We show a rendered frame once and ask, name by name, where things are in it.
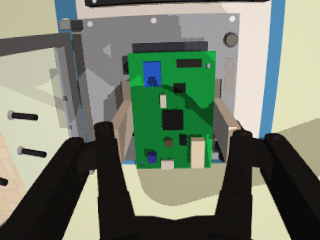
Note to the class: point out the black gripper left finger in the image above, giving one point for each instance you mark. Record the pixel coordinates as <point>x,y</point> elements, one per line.
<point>46,209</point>

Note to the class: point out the green circuit board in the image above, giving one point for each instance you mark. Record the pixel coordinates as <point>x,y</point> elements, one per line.
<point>172,95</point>

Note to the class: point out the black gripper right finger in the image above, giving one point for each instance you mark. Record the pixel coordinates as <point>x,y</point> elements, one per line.
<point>293,186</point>

